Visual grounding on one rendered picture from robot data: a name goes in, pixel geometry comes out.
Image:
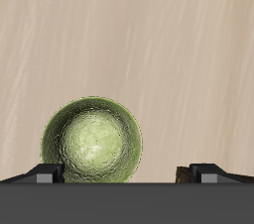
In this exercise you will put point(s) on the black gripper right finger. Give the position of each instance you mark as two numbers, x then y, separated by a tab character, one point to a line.
208	170

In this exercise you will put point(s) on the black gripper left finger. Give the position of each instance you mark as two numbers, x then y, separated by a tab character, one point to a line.
46	170

